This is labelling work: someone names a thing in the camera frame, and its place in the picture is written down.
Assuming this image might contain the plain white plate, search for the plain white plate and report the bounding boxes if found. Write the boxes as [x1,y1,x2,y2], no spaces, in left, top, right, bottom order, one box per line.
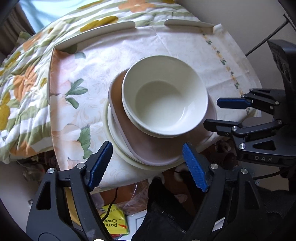
[102,101,216,171]

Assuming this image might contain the pink square plate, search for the pink square plate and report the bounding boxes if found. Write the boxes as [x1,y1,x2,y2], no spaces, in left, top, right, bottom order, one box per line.
[108,70,213,166]

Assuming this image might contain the white ceramic bowl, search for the white ceramic bowl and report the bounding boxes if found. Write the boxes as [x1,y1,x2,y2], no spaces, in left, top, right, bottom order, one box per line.
[121,55,209,138]

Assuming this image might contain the yellow snack packet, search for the yellow snack packet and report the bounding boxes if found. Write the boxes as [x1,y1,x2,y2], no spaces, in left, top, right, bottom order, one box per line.
[99,204,130,239]

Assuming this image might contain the green striped floral blanket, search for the green striped floral blanket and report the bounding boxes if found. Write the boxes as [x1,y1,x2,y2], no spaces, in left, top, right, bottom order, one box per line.
[1,1,197,164]

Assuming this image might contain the floral white tablecloth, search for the floral white tablecloth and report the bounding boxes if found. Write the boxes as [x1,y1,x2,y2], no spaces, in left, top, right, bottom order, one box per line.
[48,22,263,191]

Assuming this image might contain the white bed tray table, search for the white bed tray table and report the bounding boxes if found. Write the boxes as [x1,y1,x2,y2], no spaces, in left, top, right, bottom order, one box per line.
[46,18,216,105]

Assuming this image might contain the beige curtain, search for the beige curtain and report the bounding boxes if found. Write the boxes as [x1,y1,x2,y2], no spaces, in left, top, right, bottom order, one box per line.
[1,1,35,58]

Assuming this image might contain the blue window cloth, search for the blue window cloth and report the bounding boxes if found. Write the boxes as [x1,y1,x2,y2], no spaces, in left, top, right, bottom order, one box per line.
[19,0,94,33]

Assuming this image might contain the black cable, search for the black cable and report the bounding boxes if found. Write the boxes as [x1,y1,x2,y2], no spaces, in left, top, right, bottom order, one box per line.
[245,14,290,57]

